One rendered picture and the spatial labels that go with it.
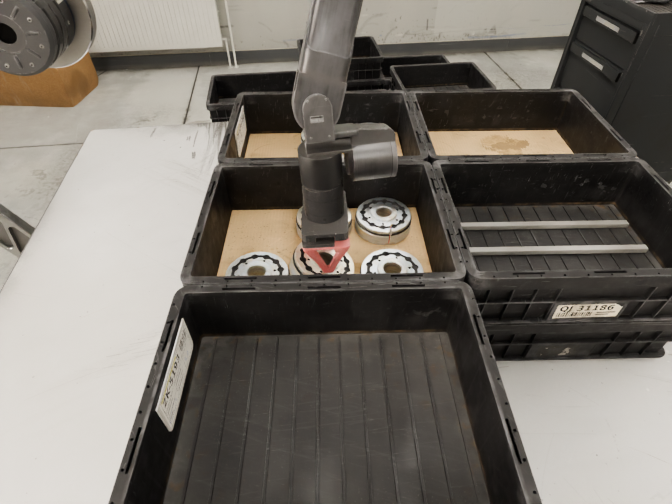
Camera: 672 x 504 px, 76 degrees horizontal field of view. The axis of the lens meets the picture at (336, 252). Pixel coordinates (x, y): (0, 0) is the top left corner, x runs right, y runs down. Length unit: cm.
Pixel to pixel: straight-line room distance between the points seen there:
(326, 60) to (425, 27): 351
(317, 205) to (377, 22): 338
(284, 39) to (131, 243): 298
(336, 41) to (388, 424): 47
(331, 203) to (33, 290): 69
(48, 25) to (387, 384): 78
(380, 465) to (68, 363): 58
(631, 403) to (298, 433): 56
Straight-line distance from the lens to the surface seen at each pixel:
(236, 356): 66
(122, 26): 387
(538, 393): 83
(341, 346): 65
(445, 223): 70
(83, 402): 86
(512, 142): 116
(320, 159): 55
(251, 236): 82
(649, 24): 211
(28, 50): 94
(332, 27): 54
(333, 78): 53
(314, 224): 61
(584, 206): 101
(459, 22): 411
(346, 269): 70
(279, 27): 383
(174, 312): 59
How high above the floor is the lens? 137
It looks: 45 degrees down
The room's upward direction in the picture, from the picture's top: straight up
